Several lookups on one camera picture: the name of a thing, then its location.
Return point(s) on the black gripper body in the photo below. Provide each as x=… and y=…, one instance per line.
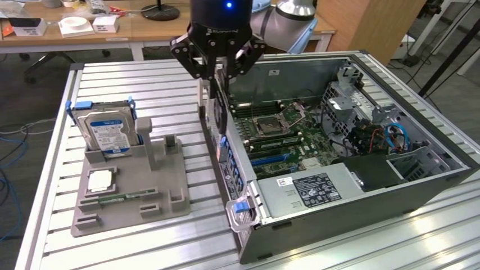
x=218, y=33

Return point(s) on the black graphics card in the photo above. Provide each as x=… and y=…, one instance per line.
x=217, y=118

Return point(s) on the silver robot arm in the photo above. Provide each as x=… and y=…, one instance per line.
x=296, y=14

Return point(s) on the wooden desk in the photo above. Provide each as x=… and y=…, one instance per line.
x=56, y=40
x=157, y=31

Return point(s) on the black lamp base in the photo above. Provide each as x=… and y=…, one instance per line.
x=158, y=14

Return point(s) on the metal socket cover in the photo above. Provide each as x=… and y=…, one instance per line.
x=293, y=112

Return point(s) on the small white labelled box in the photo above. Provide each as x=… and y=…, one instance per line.
x=105, y=24

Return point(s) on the CPU socket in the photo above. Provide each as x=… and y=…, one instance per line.
x=270, y=125

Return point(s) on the clear plastic bag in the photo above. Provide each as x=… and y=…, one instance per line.
x=97, y=7

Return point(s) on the metal drive cage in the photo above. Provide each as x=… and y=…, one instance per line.
x=338, y=104

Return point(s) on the white square tape holder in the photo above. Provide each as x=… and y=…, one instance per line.
x=76, y=26

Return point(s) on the hard disk in blue caddy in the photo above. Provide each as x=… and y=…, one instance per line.
x=106, y=135

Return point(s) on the green motherboard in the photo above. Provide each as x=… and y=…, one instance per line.
x=310, y=146

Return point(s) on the black chair base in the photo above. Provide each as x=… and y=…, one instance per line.
x=48, y=60

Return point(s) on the blue expansion slot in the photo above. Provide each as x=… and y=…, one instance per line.
x=269, y=160

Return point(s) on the wooden cabinet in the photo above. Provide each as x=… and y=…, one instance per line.
x=389, y=25

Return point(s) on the grey cup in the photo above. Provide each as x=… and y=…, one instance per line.
x=50, y=3

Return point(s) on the white box with black lid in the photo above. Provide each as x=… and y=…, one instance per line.
x=28, y=26

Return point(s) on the orange box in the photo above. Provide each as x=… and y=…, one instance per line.
x=5, y=29

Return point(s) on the silver CPU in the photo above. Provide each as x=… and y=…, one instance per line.
x=100, y=181

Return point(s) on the black slanted pole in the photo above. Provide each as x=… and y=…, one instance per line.
x=449, y=57

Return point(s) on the blue case latch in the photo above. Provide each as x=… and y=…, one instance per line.
x=240, y=208

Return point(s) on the green RAM stick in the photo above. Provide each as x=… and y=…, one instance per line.
x=112, y=199

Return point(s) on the grey power supply unit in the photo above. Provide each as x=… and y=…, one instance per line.
x=318, y=202

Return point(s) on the grey disk bay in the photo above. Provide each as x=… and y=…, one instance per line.
x=412, y=166

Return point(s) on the grey parts rack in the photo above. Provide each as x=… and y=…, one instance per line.
x=126, y=216

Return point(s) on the dark grey PC case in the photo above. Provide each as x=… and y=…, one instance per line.
x=337, y=225

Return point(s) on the white desk frame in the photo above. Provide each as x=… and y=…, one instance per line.
x=424, y=31

